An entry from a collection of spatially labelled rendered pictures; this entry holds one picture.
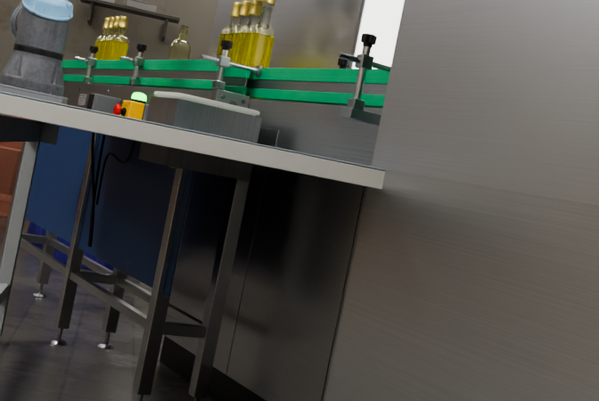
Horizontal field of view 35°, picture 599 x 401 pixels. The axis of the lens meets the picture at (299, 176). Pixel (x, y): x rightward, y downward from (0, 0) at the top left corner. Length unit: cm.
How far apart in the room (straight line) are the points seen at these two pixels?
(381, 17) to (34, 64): 84
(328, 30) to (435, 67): 101
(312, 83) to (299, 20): 48
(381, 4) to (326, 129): 42
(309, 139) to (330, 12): 51
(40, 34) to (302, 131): 65
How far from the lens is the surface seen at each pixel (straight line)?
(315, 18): 266
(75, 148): 348
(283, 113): 232
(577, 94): 136
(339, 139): 209
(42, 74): 233
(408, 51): 167
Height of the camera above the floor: 71
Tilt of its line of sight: level
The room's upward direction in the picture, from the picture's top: 11 degrees clockwise
